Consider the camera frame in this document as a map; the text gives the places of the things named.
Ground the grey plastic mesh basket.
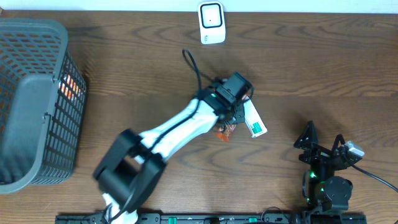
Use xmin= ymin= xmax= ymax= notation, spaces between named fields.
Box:
xmin=1 ymin=18 xmax=87 ymax=194

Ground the white barcode scanner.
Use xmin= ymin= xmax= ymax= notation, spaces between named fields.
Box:
xmin=198 ymin=1 xmax=226 ymax=45

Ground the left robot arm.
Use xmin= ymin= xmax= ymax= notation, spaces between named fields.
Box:
xmin=93 ymin=72 xmax=254 ymax=223

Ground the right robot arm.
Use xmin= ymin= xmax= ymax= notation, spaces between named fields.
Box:
xmin=294 ymin=121 xmax=353 ymax=223

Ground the red Top snack bar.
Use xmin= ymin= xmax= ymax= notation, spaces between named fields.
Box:
xmin=215 ymin=124 xmax=236 ymax=142

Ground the orange snack packet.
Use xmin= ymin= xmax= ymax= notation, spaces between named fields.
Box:
xmin=58 ymin=75 xmax=81 ymax=101

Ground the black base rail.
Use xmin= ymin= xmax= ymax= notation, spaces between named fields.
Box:
xmin=55 ymin=212 xmax=367 ymax=224

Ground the white green-label small box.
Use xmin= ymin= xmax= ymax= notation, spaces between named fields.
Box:
xmin=243 ymin=95 xmax=268 ymax=138

